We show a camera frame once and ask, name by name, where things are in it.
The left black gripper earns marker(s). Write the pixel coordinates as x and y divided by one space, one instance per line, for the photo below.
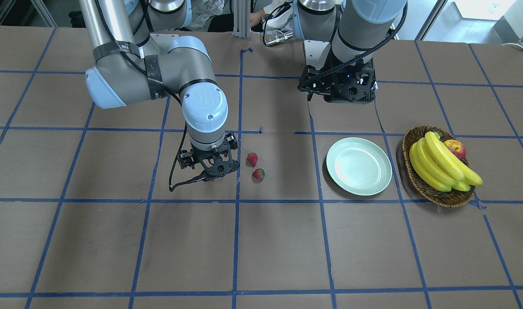
316 80

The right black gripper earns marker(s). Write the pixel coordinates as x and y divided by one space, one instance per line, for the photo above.
185 158

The red strawberry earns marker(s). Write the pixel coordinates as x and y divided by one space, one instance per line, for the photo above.
251 159
259 174

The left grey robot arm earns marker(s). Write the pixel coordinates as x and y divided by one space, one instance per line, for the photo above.
353 31

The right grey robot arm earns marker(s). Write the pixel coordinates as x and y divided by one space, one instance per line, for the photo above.
130 67

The light green plate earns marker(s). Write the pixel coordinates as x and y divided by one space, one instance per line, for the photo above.
359 166

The seated person in white shirt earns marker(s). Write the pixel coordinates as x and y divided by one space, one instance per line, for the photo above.
275 16

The yellow banana bunch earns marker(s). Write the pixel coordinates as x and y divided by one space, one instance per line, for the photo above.
439 168

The red apple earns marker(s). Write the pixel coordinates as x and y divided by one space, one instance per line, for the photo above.
456 147

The brown wicker basket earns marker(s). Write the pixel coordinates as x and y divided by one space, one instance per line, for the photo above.
412 181

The aluminium frame post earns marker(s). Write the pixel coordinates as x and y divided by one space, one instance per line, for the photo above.
241 18

